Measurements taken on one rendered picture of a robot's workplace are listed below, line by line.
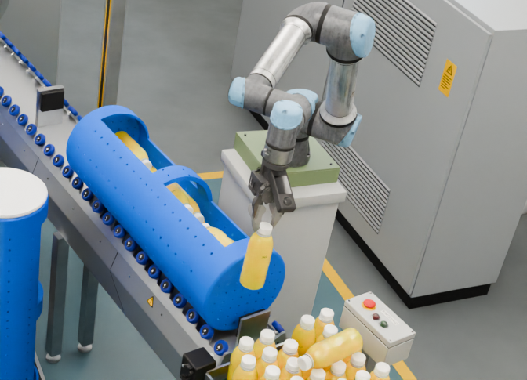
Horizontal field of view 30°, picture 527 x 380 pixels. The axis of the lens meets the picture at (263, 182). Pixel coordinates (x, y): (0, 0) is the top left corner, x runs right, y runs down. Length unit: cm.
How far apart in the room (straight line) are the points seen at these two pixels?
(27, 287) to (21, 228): 25
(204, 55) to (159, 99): 74
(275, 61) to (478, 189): 199
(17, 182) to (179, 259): 69
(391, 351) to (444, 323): 192
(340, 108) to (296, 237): 51
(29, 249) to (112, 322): 116
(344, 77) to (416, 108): 153
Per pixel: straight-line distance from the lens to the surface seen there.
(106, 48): 395
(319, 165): 324
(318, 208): 325
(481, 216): 457
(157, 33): 684
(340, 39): 279
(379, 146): 469
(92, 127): 326
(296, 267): 337
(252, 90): 253
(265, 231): 257
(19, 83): 408
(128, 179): 305
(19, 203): 317
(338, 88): 295
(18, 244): 319
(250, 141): 329
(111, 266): 324
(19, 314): 338
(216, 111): 596
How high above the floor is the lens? 286
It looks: 32 degrees down
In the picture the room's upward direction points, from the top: 11 degrees clockwise
